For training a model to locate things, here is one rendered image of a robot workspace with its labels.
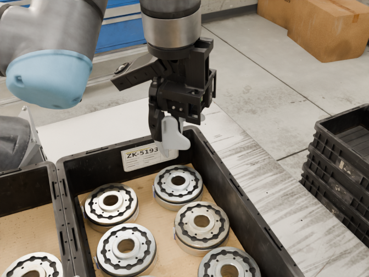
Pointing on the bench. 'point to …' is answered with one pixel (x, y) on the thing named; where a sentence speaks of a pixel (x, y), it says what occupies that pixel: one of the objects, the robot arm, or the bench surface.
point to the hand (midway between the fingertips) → (169, 139)
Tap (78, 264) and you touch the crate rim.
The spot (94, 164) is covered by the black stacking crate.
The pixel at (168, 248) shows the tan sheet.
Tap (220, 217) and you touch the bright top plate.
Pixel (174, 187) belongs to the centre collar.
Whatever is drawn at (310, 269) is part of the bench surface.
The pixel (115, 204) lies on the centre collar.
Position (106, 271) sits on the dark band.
